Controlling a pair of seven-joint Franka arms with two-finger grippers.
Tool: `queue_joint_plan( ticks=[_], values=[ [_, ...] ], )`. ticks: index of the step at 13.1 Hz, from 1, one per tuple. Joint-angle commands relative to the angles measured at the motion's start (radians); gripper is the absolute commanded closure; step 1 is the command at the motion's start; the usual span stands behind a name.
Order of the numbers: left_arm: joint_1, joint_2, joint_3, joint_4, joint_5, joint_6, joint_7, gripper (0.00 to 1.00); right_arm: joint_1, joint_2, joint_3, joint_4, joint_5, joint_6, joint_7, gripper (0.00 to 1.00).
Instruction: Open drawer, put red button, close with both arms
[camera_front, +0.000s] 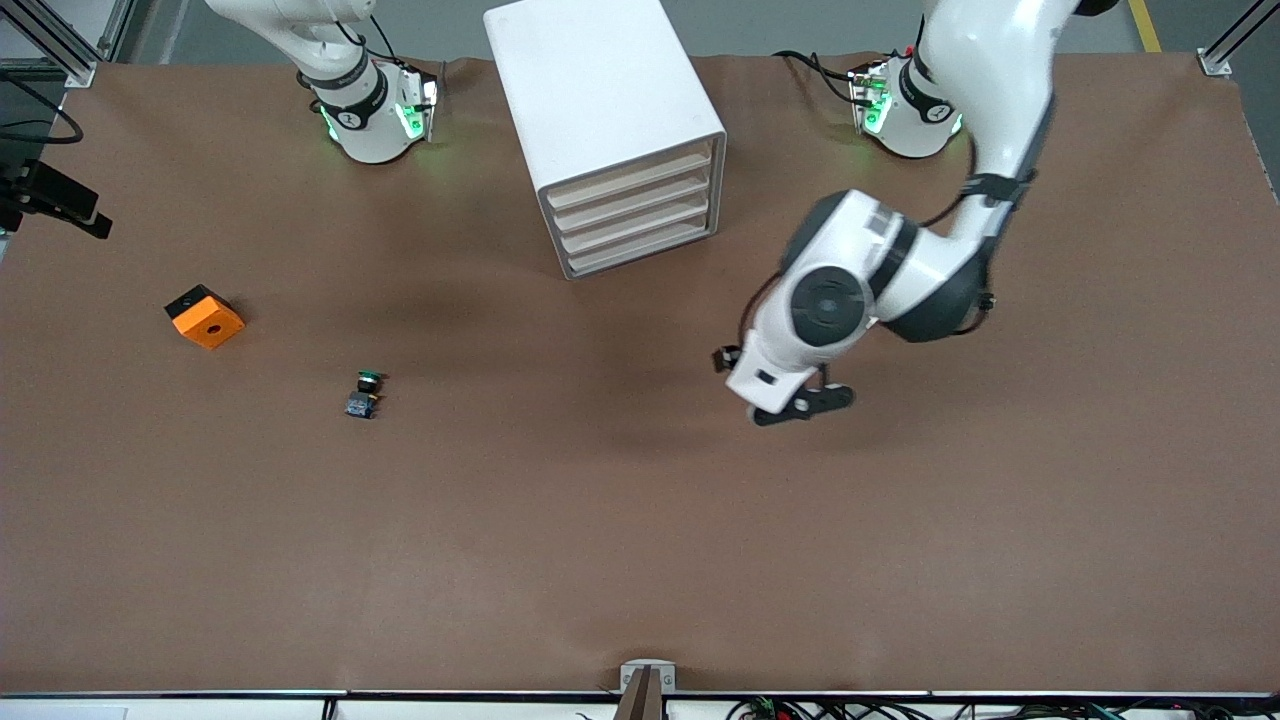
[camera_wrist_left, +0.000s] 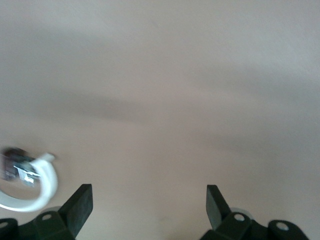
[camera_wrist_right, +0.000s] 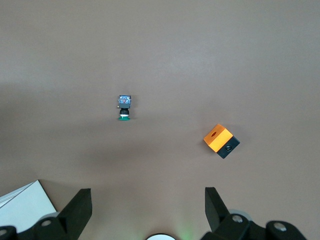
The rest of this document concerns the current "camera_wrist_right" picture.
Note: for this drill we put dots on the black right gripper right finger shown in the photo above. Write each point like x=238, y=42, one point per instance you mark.
x=215, y=212

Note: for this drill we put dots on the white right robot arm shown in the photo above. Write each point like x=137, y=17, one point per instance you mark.
x=161, y=237

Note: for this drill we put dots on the green push button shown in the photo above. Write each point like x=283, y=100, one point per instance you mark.
x=124, y=107

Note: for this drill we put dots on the white plastic drawer cabinet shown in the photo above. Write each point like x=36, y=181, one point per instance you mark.
x=22, y=205

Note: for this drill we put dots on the brown table cover sheet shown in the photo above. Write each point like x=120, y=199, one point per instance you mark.
x=160, y=62

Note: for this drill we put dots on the orange and black switch box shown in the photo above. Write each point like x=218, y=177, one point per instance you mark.
x=221, y=141

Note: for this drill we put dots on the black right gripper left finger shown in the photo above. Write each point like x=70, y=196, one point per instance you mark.
x=75, y=215

